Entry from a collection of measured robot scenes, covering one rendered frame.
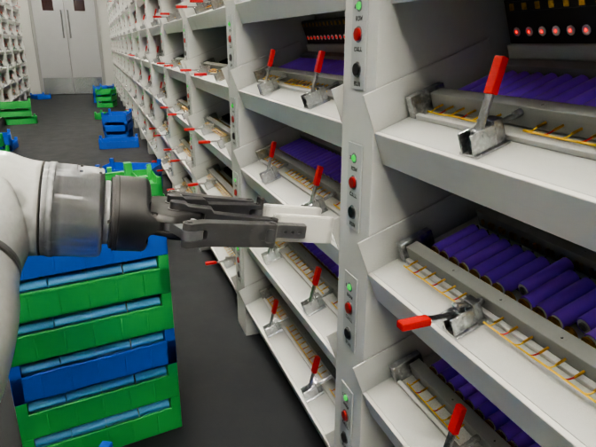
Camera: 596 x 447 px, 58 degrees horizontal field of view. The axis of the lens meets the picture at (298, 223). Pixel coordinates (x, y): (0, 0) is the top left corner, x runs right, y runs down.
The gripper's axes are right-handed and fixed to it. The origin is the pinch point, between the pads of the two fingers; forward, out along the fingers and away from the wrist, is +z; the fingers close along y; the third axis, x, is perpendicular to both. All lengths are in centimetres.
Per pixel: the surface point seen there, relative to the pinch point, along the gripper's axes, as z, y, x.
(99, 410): -18, 42, 53
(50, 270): -27, 41, 23
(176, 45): 13, 217, -21
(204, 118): 16, 145, 4
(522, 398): 14.7, -22.8, 8.3
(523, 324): 18.1, -17.5, 3.8
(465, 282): 18.1, -8.0, 3.5
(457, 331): 15.0, -12.3, 7.3
